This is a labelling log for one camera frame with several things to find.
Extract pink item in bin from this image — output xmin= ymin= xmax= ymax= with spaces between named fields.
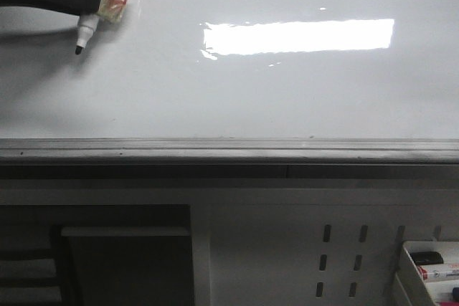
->
xmin=435 ymin=300 xmax=459 ymax=306

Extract white black-tip whiteboard marker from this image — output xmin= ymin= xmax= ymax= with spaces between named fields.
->
xmin=75 ymin=0 xmax=131 ymax=56

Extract white pegboard panel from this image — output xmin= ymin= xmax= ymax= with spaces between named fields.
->
xmin=190 ymin=188 xmax=458 ymax=305

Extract white whiteboard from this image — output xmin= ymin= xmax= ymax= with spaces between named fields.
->
xmin=1 ymin=0 xmax=458 ymax=139

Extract red white marker in bin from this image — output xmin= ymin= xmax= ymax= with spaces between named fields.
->
xmin=417 ymin=263 xmax=459 ymax=282

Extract grey aluminium marker tray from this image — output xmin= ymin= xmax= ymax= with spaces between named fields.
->
xmin=1 ymin=138 xmax=458 ymax=179

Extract dark cabinet with white shelf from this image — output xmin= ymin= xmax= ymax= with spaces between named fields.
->
xmin=1 ymin=205 xmax=194 ymax=305

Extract white plastic storage bin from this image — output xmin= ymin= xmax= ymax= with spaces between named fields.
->
xmin=394 ymin=241 xmax=458 ymax=305

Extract blue marker in bin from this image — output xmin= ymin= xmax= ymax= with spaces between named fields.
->
xmin=451 ymin=287 xmax=459 ymax=302

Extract black marker cap in bin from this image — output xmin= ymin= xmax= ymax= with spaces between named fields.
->
xmin=410 ymin=251 xmax=444 ymax=266

